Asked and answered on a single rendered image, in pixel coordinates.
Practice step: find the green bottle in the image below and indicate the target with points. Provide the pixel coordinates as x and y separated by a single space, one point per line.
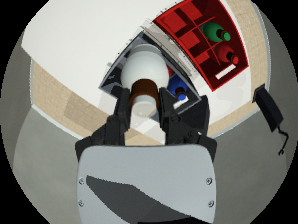
214 32

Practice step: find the red bottle crate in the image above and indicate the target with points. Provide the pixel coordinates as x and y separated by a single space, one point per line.
180 21

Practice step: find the blue bottle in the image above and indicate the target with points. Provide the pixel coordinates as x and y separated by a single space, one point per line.
177 87

